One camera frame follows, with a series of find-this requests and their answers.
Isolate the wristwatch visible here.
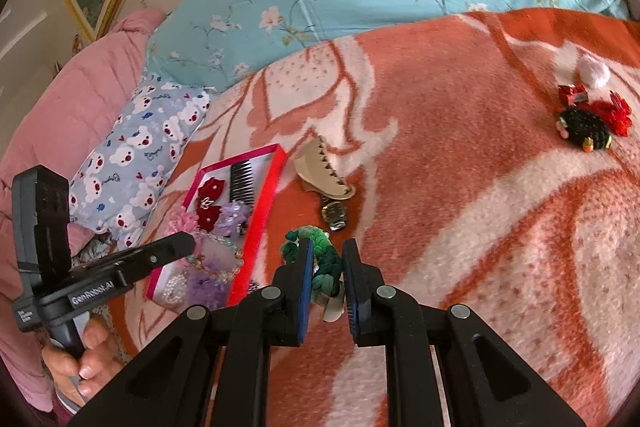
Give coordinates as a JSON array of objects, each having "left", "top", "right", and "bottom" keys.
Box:
[{"left": 320, "top": 197, "right": 348, "bottom": 233}]

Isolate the pink quilt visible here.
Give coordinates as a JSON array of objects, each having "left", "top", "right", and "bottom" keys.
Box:
[{"left": 0, "top": 9, "right": 166, "bottom": 413}]

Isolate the red jewelry box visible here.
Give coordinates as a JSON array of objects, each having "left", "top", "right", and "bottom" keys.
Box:
[{"left": 144, "top": 143, "right": 286, "bottom": 308}]

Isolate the black hair comb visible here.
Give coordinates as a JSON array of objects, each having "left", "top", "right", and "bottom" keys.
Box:
[{"left": 229, "top": 158, "right": 257, "bottom": 208}]

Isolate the grey floral cloth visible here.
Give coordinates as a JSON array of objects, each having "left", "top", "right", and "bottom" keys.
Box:
[{"left": 70, "top": 234, "right": 126, "bottom": 265}]

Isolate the small purple flower hair clip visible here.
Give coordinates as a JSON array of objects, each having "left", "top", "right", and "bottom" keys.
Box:
[{"left": 215, "top": 201, "right": 251, "bottom": 235}]

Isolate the green braided hair tie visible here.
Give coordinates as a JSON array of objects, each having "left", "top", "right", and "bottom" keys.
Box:
[{"left": 280, "top": 226, "right": 347, "bottom": 324}]

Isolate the pearl hair clip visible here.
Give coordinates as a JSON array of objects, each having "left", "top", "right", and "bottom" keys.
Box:
[{"left": 162, "top": 274, "right": 188, "bottom": 303}]

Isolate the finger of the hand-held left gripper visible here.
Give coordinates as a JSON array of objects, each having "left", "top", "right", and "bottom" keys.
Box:
[{"left": 75, "top": 231, "right": 197, "bottom": 284}]

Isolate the pink flower hair clip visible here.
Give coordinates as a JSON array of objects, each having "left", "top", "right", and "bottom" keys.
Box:
[{"left": 167, "top": 212, "right": 201, "bottom": 235}]

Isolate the beaded bracelet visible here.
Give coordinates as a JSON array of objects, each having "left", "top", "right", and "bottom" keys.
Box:
[{"left": 187, "top": 232, "right": 246, "bottom": 280}]

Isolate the small red hair clip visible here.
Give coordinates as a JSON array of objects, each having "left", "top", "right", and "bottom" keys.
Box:
[{"left": 558, "top": 84, "right": 590, "bottom": 105}]

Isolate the red bow hair clip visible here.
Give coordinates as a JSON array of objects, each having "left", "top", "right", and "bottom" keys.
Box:
[{"left": 196, "top": 175, "right": 224, "bottom": 230}]

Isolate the black crocheted hair tie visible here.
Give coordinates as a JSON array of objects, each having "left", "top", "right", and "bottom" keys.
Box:
[{"left": 556, "top": 104, "right": 613, "bottom": 152}]

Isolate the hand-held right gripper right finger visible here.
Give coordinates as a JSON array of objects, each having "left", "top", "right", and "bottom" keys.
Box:
[{"left": 341, "top": 238, "right": 588, "bottom": 427}]

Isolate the large purple flower hair clip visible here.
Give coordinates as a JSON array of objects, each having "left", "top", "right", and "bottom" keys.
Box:
[{"left": 182, "top": 257, "right": 236, "bottom": 308}]

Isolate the bear print pillow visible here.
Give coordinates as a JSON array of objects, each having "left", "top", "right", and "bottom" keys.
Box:
[{"left": 67, "top": 74, "right": 211, "bottom": 250}]

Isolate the beige claw hair clip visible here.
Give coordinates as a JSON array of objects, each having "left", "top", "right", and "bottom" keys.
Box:
[{"left": 292, "top": 135, "right": 357, "bottom": 199}]

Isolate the red ribbon hair tie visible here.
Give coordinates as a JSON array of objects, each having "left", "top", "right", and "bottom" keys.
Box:
[{"left": 592, "top": 91, "right": 633, "bottom": 138}]

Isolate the white pompom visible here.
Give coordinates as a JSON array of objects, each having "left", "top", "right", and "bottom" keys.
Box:
[{"left": 577, "top": 57, "right": 611, "bottom": 88}]

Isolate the person's left hand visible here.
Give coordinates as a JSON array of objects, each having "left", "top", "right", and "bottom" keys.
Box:
[{"left": 41, "top": 312, "right": 123, "bottom": 403}]

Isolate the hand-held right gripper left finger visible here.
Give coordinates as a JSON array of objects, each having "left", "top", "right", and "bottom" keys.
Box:
[{"left": 65, "top": 237, "right": 316, "bottom": 427}]

